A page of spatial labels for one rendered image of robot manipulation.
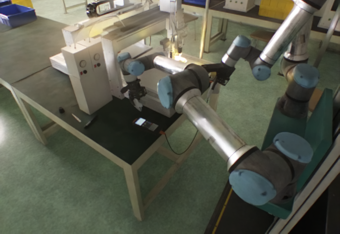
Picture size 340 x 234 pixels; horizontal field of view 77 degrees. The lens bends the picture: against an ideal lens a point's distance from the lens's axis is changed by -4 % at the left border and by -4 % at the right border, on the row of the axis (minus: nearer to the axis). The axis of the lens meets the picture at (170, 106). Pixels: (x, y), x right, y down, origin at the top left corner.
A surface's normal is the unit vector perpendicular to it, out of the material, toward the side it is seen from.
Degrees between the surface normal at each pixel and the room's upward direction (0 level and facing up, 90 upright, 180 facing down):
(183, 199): 0
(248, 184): 91
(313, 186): 90
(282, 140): 7
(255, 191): 92
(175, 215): 0
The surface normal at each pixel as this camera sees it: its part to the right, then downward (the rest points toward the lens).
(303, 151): 0.11, -0.81
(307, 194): -0.51, 0.54
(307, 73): -0.01, -0.69
